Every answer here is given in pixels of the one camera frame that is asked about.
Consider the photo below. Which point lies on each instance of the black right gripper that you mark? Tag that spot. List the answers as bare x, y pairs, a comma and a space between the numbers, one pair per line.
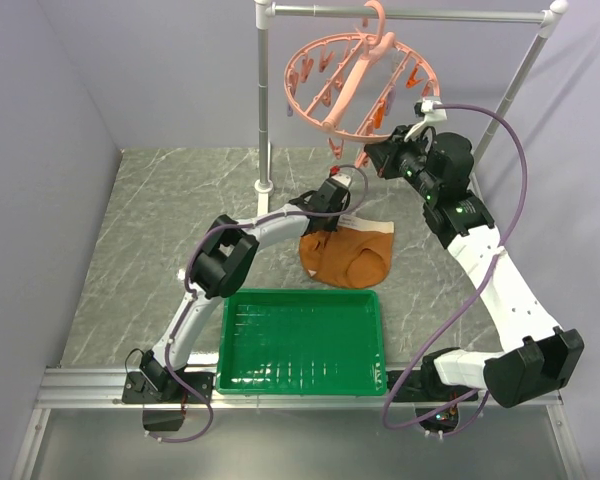
386, 154

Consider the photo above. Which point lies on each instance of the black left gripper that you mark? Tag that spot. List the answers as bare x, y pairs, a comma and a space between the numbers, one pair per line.
332, 227

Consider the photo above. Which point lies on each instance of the pink clothes peg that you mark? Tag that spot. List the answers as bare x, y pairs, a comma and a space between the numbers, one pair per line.
362, 159

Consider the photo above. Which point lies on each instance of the orange underwear with cream waistband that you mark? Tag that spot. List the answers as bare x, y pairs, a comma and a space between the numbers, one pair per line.
357, 255

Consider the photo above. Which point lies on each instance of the pink round clip hanger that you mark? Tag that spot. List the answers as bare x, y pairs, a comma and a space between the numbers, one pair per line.
336, 82

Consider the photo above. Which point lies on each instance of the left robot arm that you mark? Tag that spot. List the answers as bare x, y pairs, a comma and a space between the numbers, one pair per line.
218, 268

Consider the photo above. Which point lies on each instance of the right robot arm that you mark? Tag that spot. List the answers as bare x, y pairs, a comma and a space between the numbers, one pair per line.
537, 356

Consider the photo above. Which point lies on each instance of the orange clothes peg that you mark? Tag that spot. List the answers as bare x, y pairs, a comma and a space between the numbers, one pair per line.
378, 117

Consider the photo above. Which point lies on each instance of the purple clothes peg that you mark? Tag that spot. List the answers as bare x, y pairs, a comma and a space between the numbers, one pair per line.
389, 101

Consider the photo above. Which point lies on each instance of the green plastic tray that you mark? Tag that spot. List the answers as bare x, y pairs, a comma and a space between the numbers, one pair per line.
302, 342

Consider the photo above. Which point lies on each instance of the metal clothes rack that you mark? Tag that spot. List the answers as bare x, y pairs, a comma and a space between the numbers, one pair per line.
418, 28

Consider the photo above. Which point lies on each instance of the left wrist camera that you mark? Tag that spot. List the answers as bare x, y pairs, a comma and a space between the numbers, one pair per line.
339, 178

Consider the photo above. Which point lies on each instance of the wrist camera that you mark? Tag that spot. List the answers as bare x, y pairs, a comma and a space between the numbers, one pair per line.
430, 111
339, 178

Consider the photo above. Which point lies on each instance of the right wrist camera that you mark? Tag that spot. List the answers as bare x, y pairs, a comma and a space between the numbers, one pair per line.
430, 111

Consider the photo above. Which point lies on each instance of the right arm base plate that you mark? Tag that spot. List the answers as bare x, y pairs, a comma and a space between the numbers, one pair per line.
417, 390

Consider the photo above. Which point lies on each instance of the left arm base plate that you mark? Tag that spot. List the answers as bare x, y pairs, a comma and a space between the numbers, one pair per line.
164, 411

